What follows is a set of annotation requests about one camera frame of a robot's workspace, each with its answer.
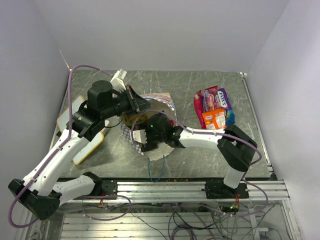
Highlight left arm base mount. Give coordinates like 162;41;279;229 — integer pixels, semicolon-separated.
77;180;118;200

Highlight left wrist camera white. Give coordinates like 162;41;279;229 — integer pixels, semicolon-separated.
110;68;127;93

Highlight green yellow Foxs candy bag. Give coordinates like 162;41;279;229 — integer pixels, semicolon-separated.
123;113;139;127

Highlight red REAL chips bag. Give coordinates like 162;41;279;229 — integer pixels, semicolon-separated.
193;85;218;129

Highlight green orange Foxs candy bag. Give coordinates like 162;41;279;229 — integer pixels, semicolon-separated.
202;108;226;130

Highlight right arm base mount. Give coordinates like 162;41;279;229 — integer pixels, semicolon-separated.
201;178;249;200

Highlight aluminium frame rail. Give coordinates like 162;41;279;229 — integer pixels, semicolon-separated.
53;181;290;204

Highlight small yellow-framed whiteboard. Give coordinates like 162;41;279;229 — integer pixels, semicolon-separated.
56;95;105;166

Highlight loose wires under table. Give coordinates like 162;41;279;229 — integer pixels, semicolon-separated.
67;192;273;240

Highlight purple Foxs candy bag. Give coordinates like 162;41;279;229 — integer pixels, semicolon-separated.
200;88;232;113

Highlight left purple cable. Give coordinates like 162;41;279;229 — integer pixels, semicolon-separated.
8;64;115;228

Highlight purple cable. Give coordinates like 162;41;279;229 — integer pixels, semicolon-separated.
129;109;270;218
8;64;115;228

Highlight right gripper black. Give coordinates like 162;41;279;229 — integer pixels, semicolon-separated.
138;123;166;151

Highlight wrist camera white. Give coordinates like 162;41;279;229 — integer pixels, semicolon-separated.
131;129;147;144
110;68;127;93

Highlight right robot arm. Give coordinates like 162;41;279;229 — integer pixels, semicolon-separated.
132;113;258;199

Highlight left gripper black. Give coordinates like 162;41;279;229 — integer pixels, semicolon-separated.
101;84;155;120

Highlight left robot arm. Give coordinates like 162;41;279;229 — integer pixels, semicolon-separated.
8;80;151;221

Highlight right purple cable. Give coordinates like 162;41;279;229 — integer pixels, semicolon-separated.
129;109;270;218

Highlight blue checkered paper bag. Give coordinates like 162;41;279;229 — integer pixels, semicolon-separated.
120;91;178;183

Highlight blue Slendy fruit snack bag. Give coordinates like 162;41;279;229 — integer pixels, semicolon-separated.
224;109;236;126

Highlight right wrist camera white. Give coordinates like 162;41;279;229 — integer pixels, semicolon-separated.
131;129;147;144

